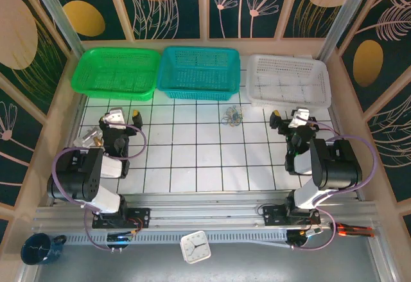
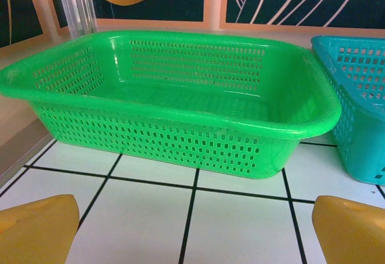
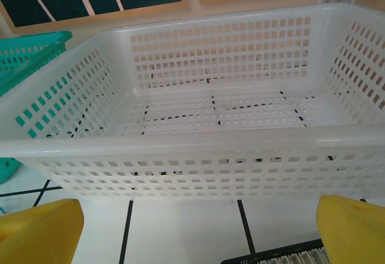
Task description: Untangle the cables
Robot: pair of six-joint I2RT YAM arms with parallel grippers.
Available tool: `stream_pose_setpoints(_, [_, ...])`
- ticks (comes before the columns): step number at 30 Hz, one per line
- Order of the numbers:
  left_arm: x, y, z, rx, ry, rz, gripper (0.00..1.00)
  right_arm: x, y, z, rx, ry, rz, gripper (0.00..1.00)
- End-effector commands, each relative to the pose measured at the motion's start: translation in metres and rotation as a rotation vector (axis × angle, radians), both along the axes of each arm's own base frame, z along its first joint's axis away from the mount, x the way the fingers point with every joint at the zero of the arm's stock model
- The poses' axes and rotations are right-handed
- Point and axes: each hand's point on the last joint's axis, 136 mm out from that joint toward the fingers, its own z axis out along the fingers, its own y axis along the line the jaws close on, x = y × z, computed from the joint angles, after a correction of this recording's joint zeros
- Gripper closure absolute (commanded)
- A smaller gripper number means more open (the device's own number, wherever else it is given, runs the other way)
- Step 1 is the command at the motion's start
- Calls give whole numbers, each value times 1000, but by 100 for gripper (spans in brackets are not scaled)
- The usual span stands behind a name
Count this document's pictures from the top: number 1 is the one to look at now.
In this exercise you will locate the white plastic basket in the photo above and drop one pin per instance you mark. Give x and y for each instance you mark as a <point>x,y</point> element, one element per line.
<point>289,79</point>

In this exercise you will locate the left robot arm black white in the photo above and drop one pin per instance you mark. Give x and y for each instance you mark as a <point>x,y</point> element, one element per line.
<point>70,179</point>

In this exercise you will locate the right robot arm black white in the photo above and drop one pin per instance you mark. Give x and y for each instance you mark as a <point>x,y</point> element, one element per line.
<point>337,166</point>

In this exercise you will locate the clear acrylic block brass fitting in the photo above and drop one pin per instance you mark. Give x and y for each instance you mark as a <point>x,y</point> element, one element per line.
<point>86,137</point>

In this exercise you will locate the green plastic basket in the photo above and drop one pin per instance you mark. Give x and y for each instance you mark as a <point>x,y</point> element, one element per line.
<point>115,73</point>

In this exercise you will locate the teal plastic basket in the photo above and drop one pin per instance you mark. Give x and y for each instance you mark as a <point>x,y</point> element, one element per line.
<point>199,73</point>

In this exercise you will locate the small circuit board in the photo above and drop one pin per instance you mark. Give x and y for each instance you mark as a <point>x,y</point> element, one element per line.
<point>313,232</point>
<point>120,238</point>

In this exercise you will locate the orange black pliers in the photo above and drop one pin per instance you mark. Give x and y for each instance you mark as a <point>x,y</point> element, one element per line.
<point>353,229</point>

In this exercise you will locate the white square clock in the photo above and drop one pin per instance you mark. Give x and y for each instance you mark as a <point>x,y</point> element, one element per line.
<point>195,246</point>

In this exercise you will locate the dark blue mug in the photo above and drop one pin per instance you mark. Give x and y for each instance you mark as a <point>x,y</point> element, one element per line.
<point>37,250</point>

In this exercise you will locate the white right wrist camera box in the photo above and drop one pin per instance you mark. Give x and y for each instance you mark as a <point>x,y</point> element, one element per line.
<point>298,118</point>

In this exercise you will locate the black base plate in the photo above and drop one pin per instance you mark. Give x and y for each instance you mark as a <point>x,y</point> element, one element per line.
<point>273,216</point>
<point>141,217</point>

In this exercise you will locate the aluminium frame post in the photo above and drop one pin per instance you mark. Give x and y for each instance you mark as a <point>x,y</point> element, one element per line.
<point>57,15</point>
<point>346,15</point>

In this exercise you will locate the aluminium rail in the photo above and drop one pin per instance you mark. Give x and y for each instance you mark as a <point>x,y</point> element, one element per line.
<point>208,217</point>

